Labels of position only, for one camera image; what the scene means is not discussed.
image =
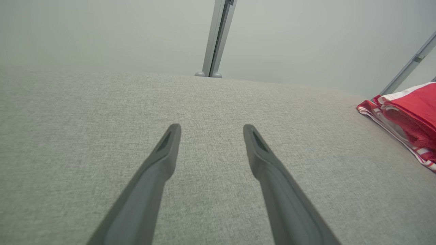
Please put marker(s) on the red white basketball jersey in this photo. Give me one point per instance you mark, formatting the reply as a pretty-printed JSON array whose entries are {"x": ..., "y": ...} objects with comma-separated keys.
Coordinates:
[{"x": 425, "y": 156}]

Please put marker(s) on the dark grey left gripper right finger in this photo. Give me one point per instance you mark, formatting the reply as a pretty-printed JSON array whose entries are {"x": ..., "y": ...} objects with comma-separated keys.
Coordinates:
[{"x": 289, "y": 204}]

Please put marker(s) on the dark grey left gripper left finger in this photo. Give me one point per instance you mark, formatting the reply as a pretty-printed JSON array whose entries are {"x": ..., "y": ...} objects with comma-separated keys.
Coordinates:
[{"x": 136, "y": 204}]

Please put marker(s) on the grey partition post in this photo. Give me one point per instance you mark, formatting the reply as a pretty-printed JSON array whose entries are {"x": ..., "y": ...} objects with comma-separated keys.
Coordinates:
[
  {"x": 218, "y": 34},
  {"x": 412, "y": 61}
]

